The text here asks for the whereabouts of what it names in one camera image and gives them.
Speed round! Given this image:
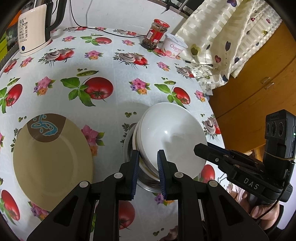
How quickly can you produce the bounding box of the red lid sauce jar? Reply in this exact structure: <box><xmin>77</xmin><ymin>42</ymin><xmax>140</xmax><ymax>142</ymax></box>
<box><xmin>141</xmin><ymin>19</ymin><xmax>170</xmax><ymax>50</ymax></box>

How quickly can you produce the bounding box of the green box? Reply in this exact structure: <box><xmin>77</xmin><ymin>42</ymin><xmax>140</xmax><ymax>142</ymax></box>
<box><xmin>0</xmin><ymin>33</ymin><xmax>8</xmax><ymax>61</ymax></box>

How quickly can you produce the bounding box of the cream electric kettle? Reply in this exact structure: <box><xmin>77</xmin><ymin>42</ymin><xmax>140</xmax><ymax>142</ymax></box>
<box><xmin>18</xmin><ymin>0</ymin><xmax>67</xmax><ymax>57</ymax></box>

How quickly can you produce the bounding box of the person's right hand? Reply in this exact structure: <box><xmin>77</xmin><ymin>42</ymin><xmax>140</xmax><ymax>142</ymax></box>
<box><xmin>239</xmin><ymin>191</ymin><xmax>280</xmax><ymax>230</ymax></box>

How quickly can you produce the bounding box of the floral vegetable tablecloth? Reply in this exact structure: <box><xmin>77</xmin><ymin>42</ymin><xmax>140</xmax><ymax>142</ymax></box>
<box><xmin>1</xmin><ymin>27</ymin><xmax>224</xmax><ymax>240</ymax></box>

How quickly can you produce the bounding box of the wooden cabinet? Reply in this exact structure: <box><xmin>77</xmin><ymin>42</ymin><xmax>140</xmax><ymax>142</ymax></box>
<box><xmin>210</xmin><ymin>23</ymin><xmax>295</xmax><ymax>153</ymax></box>

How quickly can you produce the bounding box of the cream heart pattern curtain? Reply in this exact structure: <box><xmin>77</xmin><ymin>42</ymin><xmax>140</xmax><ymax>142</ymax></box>
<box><xmin>176</xmin><ymin>0</ymin><xmax>282</xmax><ymax>92</ymax></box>

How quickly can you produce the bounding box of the beige plate brown patch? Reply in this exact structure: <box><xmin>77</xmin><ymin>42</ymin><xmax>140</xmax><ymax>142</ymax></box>
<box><xmin>13</xmin><ymin>113</ymin><xmax>94</xmax><ymax>211</ymax></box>

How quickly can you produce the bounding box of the white plate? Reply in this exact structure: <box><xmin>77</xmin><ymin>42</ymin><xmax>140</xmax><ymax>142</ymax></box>
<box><xmin>123</xmin><ymin>122</ymin><xmax>163</xmax><ymax>193</ymax></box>

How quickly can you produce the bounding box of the white yogurt cup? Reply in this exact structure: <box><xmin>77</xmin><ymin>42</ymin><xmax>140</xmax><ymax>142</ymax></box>
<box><xmin>162</xmin><ymin>33</ymin><xmax>188</xmax><ymax>59</ymax></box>

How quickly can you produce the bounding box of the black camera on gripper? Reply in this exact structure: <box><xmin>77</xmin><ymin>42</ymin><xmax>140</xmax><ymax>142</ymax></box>
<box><xmin>263</xmin><ymin>109</ymin><xmax>295</xmax><ymax>187</ymax></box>

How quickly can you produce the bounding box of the black kettle power cable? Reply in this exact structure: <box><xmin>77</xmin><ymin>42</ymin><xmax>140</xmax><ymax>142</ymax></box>
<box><xmin>69</xmin><ymin>0</ymin><xmax>148</xmax><ymax>39</ymax></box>

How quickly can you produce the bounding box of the white bowl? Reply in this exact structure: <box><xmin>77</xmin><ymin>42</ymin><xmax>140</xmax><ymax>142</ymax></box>
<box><xmin>135</xmin><ymin>102</ymin><xmax>207</xmax><ymax>180</ymax></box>

